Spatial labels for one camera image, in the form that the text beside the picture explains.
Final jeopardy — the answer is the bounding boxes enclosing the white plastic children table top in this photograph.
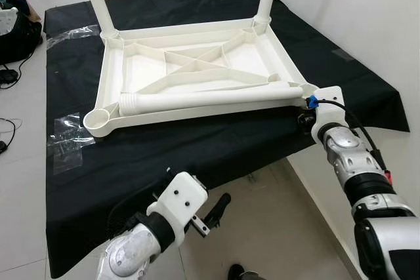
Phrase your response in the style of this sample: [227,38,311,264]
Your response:
[83,16,320,138]

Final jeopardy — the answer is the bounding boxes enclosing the black tablecloth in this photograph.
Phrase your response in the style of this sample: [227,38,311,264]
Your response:
[45,0,411,279]

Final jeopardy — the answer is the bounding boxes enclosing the black right robot foot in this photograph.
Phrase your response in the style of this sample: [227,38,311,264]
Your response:
[228,264,266,280]

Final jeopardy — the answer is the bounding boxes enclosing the clear tape strip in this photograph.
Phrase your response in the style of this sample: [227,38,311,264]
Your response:
[331,47,355,63]
[47,129,96,151]
[52,113,83,176]
[46,24,102,48]

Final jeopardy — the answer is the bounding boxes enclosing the black router with antennas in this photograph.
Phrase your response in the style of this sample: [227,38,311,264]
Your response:
[0,67,19,87]

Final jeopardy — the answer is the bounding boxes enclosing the open black suitcase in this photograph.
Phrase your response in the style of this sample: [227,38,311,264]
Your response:
[0,0,43,64]

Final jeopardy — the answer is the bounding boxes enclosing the white grey fabric item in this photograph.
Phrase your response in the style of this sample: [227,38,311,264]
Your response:
[0,8,19,35]

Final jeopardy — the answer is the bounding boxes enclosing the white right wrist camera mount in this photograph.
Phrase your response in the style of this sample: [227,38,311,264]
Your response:
[308,85,345,143]

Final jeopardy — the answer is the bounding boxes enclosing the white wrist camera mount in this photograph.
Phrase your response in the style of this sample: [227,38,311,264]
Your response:
[308,85,345,143]
[146,172,209,235]

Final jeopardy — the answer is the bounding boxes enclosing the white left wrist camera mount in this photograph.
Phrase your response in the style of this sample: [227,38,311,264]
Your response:
[146,172,209,235]

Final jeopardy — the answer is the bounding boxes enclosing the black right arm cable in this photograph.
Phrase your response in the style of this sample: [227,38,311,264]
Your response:
[315,100,388,176]

